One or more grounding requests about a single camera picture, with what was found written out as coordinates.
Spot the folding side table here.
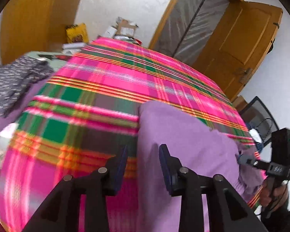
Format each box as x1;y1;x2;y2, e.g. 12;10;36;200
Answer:
26;51;73;70

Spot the cardboard box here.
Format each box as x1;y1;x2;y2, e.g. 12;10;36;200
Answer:
115;17;139;36

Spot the grey floral folded garment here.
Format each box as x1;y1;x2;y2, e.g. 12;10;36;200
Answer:
0;55;55;118

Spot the person's right forearm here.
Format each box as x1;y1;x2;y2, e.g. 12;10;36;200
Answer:
261;203;290;232

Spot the clear plastic door curtain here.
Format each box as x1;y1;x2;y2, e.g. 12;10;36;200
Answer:
157;0;230;64

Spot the folded dark purple garment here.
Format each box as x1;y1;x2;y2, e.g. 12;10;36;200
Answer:
0;77;49;136

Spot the small white box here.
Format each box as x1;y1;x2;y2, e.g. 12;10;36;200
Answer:
103;25;118;38

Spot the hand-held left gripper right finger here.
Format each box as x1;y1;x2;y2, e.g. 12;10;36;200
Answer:
159;144;269;232

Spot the metal door handle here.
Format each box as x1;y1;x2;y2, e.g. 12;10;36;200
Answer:
235;68;253;84

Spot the yellow bag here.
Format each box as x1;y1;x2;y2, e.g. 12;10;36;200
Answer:
65;23;90;44

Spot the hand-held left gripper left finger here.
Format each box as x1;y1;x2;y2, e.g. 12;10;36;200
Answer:
22;145;129;232

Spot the pink plaid blanket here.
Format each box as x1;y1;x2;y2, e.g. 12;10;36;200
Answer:
0;37;266;232

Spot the black mesh chair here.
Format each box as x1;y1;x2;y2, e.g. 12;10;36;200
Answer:
239;96;279;145

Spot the person's right hand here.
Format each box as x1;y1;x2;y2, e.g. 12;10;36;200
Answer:
260;179;288;206

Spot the wooden door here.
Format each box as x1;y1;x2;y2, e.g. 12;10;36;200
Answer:
192;1;283;102

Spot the wooden door frame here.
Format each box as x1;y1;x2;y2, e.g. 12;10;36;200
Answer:
148;0;244;51

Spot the purple fleece garment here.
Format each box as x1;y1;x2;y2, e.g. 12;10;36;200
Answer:
136;101;265;232

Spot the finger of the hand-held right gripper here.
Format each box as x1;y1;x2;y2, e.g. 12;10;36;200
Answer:
238;154;269;172

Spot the wooden wardrobe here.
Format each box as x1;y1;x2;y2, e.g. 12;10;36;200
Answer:
0;0;87;66

